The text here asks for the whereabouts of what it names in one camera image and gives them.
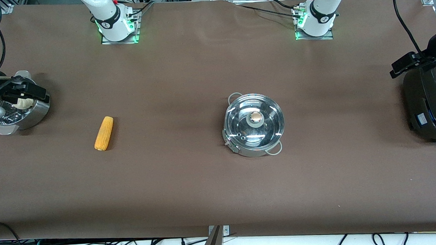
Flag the black rice cooker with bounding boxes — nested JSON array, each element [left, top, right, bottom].
[[402, 60, 436, 145]]

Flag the short black base cable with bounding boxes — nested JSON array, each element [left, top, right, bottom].
[[268, 0, 302, 11]]

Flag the metal table edge bracket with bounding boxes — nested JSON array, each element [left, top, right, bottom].
[[208, 224, 230, 237]]

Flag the yellow corn cob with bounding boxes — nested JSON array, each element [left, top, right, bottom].
[[93, 116, 115, 152]]

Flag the glass pot lid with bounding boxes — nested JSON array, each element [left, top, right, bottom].
[[224, 92, 286, 150]]

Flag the black right base cable bundle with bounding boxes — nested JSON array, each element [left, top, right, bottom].
[[126, 1, 156, 22]]

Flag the long black base cable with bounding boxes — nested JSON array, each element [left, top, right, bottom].
[[231, 0, 300, 21]]

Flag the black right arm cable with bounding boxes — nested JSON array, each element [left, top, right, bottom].
[[0, 26, 7, 71]]

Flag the brown table cover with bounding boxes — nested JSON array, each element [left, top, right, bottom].
[[0, 0, 436, 245]]

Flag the white steamed bun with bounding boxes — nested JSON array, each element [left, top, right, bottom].
[[12, 96, 34, 110]]

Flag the steel cooking pot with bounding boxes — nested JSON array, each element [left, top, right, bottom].
[[221, 90, 287, 159]]

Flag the steel steamer pot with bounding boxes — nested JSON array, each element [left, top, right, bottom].
[[0, 69, 53, 136]]

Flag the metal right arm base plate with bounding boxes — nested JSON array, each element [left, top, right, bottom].
[[99, 10, 141, 45]]

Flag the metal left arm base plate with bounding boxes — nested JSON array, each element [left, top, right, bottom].
[[293, 3, 334, 42]]

